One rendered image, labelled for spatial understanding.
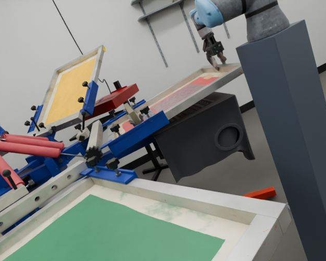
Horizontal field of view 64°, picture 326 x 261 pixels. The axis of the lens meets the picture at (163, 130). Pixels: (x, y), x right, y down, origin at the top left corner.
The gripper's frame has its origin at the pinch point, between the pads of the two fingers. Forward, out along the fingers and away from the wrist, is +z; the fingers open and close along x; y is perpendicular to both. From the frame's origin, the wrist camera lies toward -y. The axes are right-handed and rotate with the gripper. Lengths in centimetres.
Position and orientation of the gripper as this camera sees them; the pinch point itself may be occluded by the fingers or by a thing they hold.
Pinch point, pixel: (220, 67)
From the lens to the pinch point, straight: 161.6
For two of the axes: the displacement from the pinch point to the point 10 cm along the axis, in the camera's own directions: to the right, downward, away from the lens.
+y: 2.2, 2.0, -9.6
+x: 8.5, -5.3, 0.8
